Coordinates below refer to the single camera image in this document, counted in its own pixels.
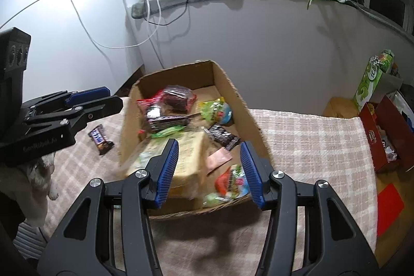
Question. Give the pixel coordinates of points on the yellow green candy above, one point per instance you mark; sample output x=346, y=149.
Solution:
x=213, y=198

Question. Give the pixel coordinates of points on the red zipper snack bag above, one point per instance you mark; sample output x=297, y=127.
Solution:
x=179, y=98

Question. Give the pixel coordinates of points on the bagged sliced bread loaf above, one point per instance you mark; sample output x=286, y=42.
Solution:
x=190, y=146

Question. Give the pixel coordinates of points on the plaid blanket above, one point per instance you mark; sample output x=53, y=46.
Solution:
x=307, y=140

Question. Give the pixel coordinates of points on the brown chocolate bar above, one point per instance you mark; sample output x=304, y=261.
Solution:
x=226, y=137

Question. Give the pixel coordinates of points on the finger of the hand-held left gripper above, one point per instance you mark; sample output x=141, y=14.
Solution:
x=103, y=106
x=87, y=94

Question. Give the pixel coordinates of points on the green candy strip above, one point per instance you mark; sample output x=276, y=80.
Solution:
x=168, y=132

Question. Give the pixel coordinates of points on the striped cloth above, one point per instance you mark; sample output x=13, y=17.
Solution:
x=29, y=240

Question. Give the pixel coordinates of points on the dark striped snack packet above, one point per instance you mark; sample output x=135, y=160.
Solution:
x=168, y=122

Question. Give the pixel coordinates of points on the green yellow snack packet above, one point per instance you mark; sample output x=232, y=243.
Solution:
x=213, y=109

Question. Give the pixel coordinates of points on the grey box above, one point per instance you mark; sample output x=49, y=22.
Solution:
x=388, y=83

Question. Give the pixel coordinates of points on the red cardboard box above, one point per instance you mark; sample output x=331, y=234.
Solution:
x=372, y=140

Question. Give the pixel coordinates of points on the red paper sheet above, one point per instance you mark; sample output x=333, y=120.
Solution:
x=389, y=208

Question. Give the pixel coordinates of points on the person's left hand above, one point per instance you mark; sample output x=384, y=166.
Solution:
x=40, y=175

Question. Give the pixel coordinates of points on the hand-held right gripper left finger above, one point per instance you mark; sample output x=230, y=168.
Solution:
x=168, y=172

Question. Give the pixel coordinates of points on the pink snack packet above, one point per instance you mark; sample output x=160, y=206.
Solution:
x=218, y=159

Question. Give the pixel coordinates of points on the blue label chocolate bar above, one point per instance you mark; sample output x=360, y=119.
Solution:
x=102, y=140

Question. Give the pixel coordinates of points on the colourful candy bag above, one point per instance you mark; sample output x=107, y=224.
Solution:
x=231, y=182

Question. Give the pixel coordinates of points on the green carton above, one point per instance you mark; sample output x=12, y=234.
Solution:
x=365, y=88

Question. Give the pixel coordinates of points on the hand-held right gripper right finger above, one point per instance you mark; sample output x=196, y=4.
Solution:
x=250, y=172

